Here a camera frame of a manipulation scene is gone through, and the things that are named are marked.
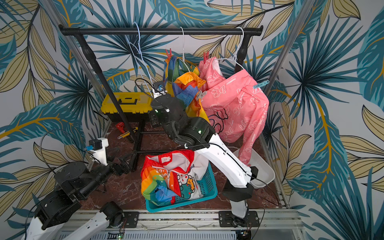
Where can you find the yellow black toolbox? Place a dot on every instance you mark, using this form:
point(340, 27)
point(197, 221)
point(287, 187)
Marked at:
point(134, 105)

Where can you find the red clothespin on pink jacket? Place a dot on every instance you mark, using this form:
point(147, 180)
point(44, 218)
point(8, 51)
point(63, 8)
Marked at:
point(206, 56)

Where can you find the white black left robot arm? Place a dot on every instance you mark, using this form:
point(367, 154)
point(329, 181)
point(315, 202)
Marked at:
point(75, 184)

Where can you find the teal clothespin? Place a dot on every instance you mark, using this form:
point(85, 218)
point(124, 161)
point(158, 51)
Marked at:
point(262, 84)

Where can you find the black clothes rack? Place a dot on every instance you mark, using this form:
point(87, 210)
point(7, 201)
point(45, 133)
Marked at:
point(105, 43)

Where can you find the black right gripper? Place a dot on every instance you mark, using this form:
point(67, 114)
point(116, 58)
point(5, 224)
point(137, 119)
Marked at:
point(163, 98)

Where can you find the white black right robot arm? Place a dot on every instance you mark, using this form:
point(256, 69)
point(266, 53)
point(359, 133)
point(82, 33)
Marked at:
point(198, 135)

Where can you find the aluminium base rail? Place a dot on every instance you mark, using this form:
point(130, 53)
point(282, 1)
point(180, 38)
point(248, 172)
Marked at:
point(206, 224)

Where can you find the white wire hanger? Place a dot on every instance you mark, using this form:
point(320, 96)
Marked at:
point(183, 50)
point(240, 51)

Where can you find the rainbow striped jacket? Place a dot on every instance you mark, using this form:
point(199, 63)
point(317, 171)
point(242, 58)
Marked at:
point(183, 82)

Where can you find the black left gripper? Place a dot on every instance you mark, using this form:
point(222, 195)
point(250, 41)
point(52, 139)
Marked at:
point(121, 170)

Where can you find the pink hooded jacket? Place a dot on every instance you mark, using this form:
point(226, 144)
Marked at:
point(235, 107)

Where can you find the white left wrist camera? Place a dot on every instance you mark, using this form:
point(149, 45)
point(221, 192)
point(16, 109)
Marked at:
point(97, 148)

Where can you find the red handled tool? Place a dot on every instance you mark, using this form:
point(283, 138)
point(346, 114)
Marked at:
point(121, 127)

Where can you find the grey clothespin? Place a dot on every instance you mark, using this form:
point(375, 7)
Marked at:
point(200, 95)

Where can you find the red clothespin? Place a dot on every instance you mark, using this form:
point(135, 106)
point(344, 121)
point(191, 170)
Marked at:
point(206, 56)
point(169, 54)

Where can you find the yellow handled tool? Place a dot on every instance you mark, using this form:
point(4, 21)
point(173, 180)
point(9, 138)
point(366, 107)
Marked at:
point(126, 134)

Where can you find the white plastic tray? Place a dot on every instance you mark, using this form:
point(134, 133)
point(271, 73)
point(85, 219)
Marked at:
point(265, 175)

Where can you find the light blue wire hanger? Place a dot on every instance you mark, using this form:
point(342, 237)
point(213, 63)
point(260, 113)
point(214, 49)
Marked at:
point(141, 68)

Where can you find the red rainbow kids jacket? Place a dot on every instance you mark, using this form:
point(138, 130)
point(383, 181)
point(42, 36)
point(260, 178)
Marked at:
point(175, 174)

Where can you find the teal plastic basket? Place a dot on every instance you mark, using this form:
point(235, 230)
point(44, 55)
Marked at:
point(207, 186)

